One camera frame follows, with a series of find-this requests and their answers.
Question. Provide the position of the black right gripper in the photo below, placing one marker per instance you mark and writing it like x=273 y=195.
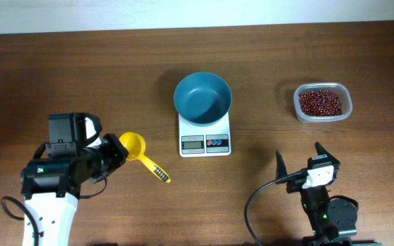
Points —
x=296 y=182

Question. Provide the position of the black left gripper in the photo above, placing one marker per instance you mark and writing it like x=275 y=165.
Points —
x=117 y=152

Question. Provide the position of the yellow measuring scoop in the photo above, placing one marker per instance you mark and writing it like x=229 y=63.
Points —
x=136 y=146

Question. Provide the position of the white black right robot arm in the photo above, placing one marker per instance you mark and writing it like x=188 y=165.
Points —
x=332 y=218

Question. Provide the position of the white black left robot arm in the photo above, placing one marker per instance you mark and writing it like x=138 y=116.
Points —
x=52 y=180

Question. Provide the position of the white digital kitchen scale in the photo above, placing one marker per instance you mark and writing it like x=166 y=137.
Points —
x=204 y=140

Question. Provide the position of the teal plastic bowl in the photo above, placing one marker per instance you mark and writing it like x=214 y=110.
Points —
x=202 y=98

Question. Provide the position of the clear container of red beans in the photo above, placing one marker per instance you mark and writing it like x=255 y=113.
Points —
x=322 y=102

